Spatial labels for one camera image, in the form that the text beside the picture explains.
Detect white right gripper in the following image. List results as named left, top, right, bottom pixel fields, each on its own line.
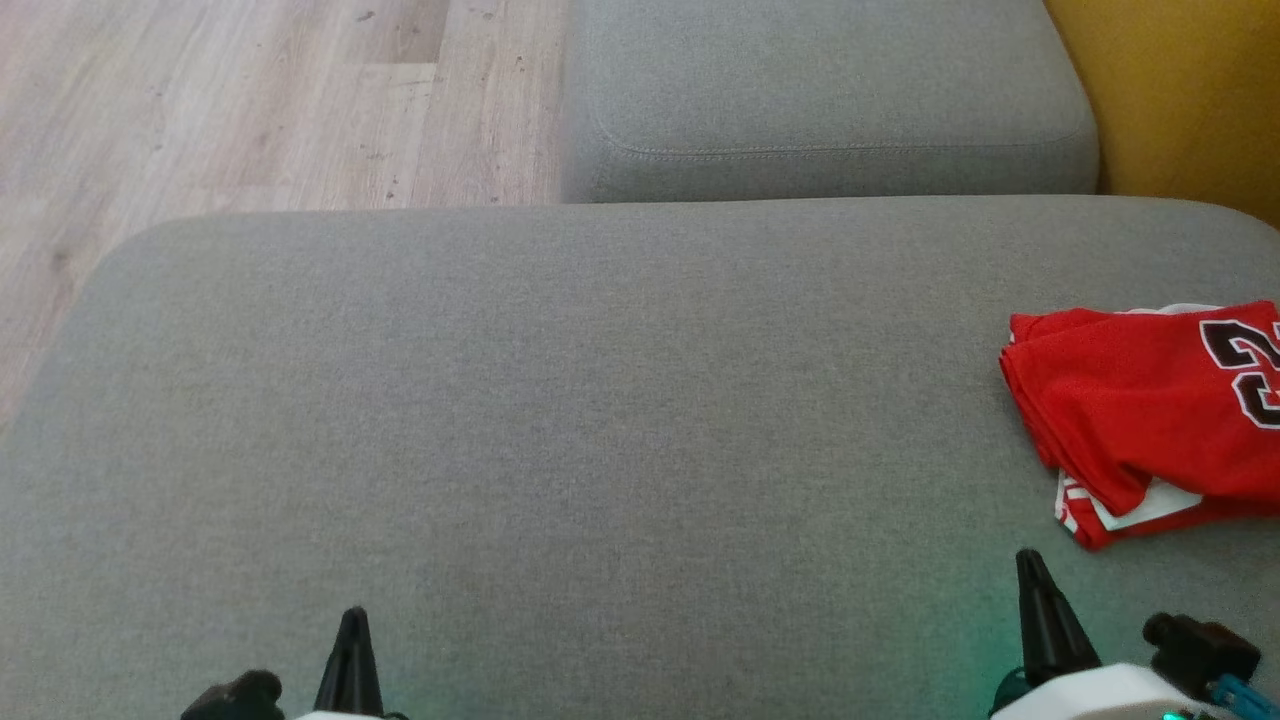
left=988, top=547, right=1223, bottom=720

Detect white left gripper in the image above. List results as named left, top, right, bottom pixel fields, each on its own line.
left=292, top=606, right=411, bottom=720

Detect red shorts white waistband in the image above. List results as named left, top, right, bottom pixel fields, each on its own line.
left=1053, top=470, right=1280, bottom=553

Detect red white basketball jersey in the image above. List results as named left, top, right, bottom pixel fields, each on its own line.
left=998, top=300, right=1280, bottom=531

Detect large yellow pillow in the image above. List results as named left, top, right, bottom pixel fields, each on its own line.
left=1045, top=0, right=1280, bottom=226

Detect small grey sofa cushion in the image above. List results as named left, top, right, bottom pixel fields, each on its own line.
left=560, top=0, right=1101, bottom=206

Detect blue camera cable plug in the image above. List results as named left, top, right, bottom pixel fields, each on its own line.
left=1208, top=674, right=1280, bottom=720

